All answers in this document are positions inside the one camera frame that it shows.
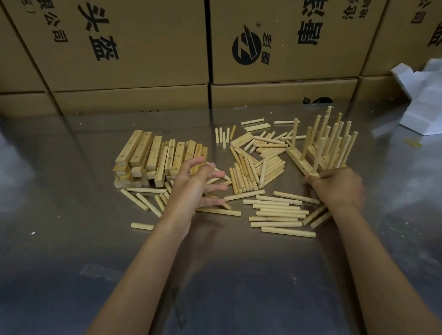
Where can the person's right forearm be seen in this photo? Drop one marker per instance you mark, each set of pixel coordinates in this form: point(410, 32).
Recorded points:
point(377, 284)

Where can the clear tape patch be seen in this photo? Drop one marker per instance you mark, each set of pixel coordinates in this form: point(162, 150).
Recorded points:
point(101, 273)

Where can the person's right hand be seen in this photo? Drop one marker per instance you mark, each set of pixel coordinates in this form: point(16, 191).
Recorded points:
point(342, 186)

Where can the pile of wooden dowels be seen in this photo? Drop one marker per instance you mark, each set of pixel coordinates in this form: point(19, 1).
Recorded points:
point(277, 213)

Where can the stack of white foam blocks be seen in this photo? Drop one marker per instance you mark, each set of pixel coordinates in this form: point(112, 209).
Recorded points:
point(434, 110)

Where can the person's left forearm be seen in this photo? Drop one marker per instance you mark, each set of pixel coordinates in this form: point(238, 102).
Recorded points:
point(137, 287)

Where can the stack of brown cardboard boxes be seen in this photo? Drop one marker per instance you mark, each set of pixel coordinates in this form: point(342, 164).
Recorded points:
point(157, 40)

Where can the shiny metal table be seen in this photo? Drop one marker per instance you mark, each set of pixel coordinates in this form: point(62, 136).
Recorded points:
point(56, 208)

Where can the person's left hand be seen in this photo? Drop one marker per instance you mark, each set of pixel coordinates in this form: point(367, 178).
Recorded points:
point(184, 204)

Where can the pile of drilled wooden bars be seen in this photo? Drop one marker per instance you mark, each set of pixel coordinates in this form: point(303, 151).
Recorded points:
point(129, 147)

